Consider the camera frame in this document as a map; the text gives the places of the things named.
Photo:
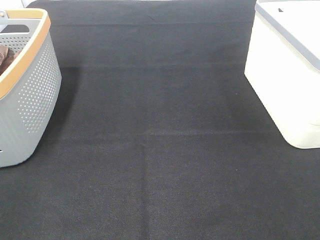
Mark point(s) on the grey perforated laundry basket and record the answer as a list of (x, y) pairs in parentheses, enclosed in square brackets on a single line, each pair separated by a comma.
[(30, 86)]

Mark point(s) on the brown towel in basket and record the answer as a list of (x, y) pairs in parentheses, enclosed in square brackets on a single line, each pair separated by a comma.
[(6, 57)]

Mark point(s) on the white storage box grey lid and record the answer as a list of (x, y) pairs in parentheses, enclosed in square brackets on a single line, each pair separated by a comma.
[(283, 67)]

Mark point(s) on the black table cloth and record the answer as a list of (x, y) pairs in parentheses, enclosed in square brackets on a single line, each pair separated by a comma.
[(157, 134)]

